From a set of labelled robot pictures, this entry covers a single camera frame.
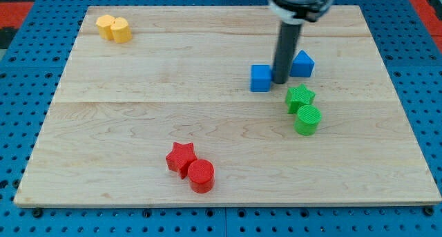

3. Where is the red star block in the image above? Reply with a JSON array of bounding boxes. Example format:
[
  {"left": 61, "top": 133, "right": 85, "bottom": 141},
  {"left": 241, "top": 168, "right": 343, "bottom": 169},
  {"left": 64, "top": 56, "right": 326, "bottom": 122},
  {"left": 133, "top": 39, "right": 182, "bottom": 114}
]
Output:
[{"left": 166, "top": 142, "right": 198, "bottom": 179}]

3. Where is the blue triangle block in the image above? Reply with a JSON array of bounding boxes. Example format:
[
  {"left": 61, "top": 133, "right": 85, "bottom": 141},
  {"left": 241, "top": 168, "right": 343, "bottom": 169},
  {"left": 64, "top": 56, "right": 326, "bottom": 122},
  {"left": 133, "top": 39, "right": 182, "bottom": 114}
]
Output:
[{"left": 289, "top": 50, "right": 315, "bottom": 77}]

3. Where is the wooden board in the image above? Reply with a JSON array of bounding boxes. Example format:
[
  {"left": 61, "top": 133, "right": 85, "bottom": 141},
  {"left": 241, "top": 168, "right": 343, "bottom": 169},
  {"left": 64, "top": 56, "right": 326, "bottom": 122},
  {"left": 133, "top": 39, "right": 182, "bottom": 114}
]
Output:
[{"left": 15, "top": 6, "right": 441, "bottom": 208}]

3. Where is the yellow heart block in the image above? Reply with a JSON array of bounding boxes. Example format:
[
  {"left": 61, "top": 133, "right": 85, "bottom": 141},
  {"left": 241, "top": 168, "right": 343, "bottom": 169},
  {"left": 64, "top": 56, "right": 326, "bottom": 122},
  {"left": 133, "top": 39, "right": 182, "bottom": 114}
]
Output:
[{"left": 110, "top": 17, "right": 133, "bottom": 44}]

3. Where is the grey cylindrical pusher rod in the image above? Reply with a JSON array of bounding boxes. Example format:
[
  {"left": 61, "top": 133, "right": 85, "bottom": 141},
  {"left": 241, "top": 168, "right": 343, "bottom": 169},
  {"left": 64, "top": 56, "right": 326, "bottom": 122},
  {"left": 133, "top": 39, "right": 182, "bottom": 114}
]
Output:
[{"left": 272, "top": 21, "right": 302, "bottom": 84}]

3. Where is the yellow hexagon block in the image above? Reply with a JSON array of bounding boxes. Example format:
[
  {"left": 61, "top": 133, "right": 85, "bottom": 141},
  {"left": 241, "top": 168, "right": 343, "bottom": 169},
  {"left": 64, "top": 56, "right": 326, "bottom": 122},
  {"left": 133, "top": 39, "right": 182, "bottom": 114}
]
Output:
[{"left": 95, "top": 15, "right": 115, "bottom": 40}]

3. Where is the green star block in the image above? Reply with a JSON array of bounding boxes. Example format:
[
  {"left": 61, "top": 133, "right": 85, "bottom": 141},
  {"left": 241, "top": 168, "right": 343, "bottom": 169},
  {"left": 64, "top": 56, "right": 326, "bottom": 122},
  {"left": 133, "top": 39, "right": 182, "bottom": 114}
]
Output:
[{"left": 285, "top": 84, "right": 316, "bottom": 114}]

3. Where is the green cylinder block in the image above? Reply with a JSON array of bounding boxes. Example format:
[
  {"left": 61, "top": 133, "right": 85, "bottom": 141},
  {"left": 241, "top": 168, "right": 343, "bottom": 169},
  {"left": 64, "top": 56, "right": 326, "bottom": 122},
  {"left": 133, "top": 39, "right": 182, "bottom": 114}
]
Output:
[{"left": 294, "top": 105, "right": 322, "bottom": 136}]

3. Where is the blue cube block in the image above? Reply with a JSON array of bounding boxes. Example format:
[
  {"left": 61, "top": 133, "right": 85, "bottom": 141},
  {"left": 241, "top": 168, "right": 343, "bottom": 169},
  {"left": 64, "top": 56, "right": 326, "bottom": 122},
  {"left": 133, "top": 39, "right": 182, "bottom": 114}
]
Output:
[{"left": 250, "top": 64, "right": 272, "bottom": 92}]

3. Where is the red cylinder block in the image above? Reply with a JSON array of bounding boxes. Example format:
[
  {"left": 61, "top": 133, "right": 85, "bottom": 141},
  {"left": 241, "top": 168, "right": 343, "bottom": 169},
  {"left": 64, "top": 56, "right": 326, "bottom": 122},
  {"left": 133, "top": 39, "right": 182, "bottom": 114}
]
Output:
[{"left": 188, "top": 159, "right": 215, "bottom": 193}]

